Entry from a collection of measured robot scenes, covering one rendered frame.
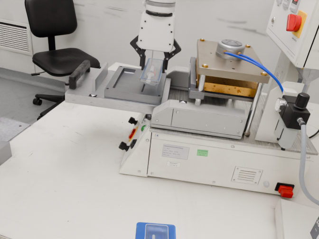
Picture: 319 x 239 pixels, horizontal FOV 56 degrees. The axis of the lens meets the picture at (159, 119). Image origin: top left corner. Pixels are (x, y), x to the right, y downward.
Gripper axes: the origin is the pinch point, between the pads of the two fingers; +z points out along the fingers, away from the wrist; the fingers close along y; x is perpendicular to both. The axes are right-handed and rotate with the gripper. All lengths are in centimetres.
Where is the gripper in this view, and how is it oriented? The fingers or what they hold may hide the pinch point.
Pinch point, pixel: (153, 64)
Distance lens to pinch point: 91.7
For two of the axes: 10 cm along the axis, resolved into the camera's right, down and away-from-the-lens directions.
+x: 1.0, -5.0, 8.6
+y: 9.9, 1.4, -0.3
